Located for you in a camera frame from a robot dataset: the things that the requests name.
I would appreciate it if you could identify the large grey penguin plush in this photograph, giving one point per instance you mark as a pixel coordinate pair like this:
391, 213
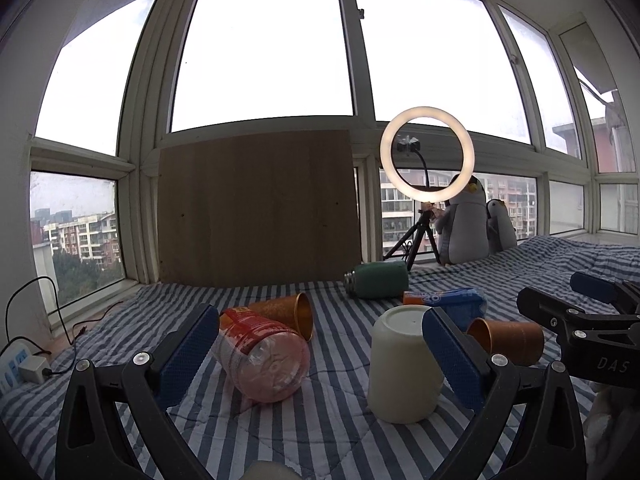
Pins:
465, 230

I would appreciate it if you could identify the white power strip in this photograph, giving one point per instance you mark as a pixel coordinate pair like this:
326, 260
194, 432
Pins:
10, 367

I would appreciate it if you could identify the green bottle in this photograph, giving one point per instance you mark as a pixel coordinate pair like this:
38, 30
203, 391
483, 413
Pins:
380, 280

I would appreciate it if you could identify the clear red label plastic bottle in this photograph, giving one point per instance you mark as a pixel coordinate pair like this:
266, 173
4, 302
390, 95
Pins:
265, 360

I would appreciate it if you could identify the white cloth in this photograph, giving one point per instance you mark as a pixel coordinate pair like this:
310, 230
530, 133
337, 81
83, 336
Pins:
612, 430

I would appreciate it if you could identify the blue orange snack packet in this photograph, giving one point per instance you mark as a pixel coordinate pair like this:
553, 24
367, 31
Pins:
455, 300

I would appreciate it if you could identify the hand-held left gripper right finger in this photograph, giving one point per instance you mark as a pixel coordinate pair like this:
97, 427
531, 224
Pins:
450, 355

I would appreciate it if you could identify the brown wooden board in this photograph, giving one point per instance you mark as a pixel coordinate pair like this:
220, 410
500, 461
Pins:
260, 210

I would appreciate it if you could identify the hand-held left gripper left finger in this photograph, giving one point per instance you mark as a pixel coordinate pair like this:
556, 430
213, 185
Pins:
190, 355

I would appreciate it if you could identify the black tripod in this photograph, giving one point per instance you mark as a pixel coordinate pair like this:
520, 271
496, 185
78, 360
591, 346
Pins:
424, 232

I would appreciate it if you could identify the white cup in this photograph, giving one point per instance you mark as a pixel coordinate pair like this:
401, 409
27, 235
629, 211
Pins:
400, 370

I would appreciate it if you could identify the blue white striped blanket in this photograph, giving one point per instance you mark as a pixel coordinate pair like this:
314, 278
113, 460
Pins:
325, 410

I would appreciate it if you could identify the small grey penguin plush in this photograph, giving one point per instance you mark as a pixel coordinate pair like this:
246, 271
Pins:
500, 230

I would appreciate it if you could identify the black gooseneck phone holder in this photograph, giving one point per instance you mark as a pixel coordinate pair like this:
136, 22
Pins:
411, 146

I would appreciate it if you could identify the white charger adapter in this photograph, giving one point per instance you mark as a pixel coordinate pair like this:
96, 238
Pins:
33, 369

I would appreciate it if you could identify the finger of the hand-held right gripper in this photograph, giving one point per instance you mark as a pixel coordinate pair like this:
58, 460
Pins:
550, 312
595, 287

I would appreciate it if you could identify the orange paper cup right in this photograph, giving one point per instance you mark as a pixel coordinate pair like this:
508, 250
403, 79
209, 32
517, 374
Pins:
515, 342

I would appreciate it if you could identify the orange paper cup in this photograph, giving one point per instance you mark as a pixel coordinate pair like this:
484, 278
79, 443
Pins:
515, 342
280, 312

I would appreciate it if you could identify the orange paper cup left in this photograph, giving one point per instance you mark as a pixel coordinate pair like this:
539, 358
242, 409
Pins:
280, 312

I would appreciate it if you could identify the pale round object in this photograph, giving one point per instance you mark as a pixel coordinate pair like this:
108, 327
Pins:
270, 471

